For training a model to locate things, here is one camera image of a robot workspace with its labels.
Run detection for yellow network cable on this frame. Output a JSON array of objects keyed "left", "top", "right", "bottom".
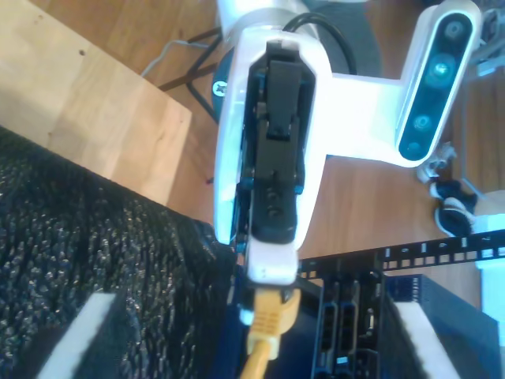
[{"left": 240, "top": 286, "right": 301, "bottom": 379}]

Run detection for black bubble mat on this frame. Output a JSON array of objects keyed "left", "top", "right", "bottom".
[{"left": 0, "top": 125, "right": 240, "bottom": 379}]

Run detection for dark shoe white sole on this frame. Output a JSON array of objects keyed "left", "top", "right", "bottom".
[
  {"left": 433, "top": 201, "right": 477, "bottom": 238},
  {"left": 429, "top": 178, "right": 479, "bottom": 208}
]

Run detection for pale shoe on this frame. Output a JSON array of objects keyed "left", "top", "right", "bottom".
[{"left": 417, "top": 141, "right": 457, "bottom": 183}]

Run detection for blue network switch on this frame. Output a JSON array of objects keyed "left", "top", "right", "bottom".
[{"left": 388, "top": 274, "right": 500, "bottom": 379}]

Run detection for black perforated rack post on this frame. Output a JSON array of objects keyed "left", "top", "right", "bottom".
[{"left": 295, "top": 232, "right": 505, "bottom": 280}]

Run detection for gripper camera bar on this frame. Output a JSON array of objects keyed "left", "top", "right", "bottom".
[{"left": 325, "top": 0, "right": 483, "bottom": 169}]

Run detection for black metal stool frame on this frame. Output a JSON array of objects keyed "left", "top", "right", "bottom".
[{"left": 157, "top": 25, "right": 226, "bottom": 122}]

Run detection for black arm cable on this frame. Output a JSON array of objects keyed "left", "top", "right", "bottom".
[{"left": 280, "top": 11, "right": 358, "bottom": 77}]

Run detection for grey floor cable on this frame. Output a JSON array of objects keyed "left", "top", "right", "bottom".
[{"left": 140, "top": 37, "right": 222, "bottom": 77}]

